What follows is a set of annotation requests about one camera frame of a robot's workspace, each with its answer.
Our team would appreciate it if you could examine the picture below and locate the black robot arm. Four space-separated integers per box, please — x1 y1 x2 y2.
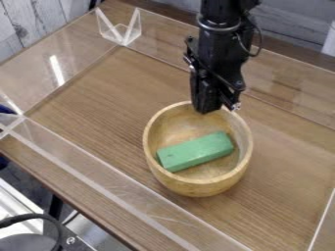
183 0 263 114

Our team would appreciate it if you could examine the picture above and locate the black table leg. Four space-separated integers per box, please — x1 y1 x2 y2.
48 195 64 220

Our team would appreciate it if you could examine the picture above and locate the light wooden bowl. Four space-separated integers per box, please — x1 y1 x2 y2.
143 101 254 197

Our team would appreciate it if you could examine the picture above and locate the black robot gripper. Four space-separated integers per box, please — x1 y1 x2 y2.
184 21 254 114

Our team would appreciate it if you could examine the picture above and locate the white object at right edge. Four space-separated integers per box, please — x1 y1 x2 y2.
322 21 335 57

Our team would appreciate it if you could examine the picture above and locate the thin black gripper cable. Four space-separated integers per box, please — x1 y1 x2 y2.
235 23 264 58

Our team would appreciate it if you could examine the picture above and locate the clear acrylic corner bracket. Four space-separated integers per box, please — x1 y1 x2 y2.
95 8 141 46

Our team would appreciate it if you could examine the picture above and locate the green rectangular block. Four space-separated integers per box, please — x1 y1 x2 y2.
156 131 235 173

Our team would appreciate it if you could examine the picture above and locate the clear acrylic tray wall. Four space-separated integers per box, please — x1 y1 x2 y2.
0 1 335 251

